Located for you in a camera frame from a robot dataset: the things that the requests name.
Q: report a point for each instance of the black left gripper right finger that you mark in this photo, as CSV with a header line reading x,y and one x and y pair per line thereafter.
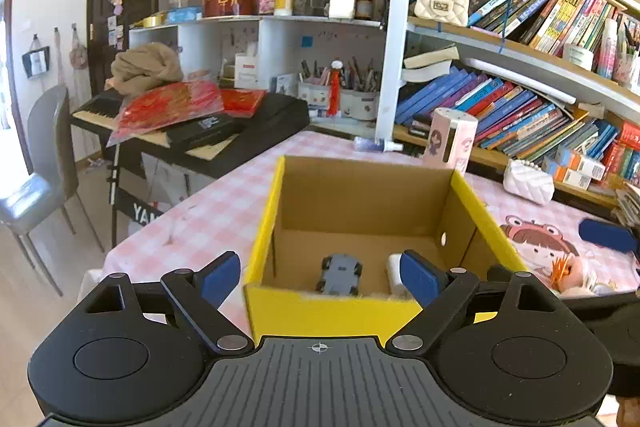
x,y
444,298

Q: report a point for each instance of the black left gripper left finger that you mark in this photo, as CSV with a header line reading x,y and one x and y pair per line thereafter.
x,y
197,296

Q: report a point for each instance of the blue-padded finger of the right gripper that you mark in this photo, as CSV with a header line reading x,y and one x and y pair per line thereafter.
x,y
608,235

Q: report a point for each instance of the white small box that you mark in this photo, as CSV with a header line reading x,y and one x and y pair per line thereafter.
x,y
397,288

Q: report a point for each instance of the pink plush pig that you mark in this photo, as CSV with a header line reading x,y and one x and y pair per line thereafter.
x,y
573,277

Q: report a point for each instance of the grey toy car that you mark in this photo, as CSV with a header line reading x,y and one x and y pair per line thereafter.
x,y
340,276

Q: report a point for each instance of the stack of magazines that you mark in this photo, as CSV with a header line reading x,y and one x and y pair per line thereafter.
x,y
627,211

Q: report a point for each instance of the pink cartoon table mat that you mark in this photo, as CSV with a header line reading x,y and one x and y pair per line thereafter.
x,y
226,216

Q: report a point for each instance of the orange white book box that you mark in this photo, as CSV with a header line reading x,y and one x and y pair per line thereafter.
x,y
573,169

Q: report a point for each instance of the yellow cardboard box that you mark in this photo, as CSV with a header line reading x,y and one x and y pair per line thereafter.
x,y
318,207

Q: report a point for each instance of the white quilted pouch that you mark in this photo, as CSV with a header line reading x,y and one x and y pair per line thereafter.
x,y
525,179

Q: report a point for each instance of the black electronic keyboard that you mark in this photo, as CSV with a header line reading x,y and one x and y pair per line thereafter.
x,y
213,145

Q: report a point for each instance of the pink cylindrical container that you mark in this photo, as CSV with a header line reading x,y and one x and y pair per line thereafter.
x,y
450,140

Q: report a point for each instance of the grey chair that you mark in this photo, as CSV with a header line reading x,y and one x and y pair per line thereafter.
x,y
54,180

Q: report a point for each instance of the red paper packet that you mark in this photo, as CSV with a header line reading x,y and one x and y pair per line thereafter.
x,y
179,102

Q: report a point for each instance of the white pen holder cup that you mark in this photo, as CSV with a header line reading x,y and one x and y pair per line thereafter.
x,y
362,106

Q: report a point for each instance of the red tassel figurine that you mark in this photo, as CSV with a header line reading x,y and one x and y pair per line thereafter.
x,y
335,87

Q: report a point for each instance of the beige folded cloth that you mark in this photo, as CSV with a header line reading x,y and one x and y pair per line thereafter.
x,y
144,68

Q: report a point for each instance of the wooden bookshelf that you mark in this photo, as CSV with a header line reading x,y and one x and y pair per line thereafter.
x,y
552,71

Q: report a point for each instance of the white shelf unit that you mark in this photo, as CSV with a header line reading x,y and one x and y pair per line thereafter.
x,y
289,55

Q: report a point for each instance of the white pearl handbag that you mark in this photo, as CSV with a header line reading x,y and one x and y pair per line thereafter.
x,y
452,12

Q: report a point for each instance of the brown glass bottle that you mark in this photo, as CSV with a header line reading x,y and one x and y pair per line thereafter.
x,y
364,9

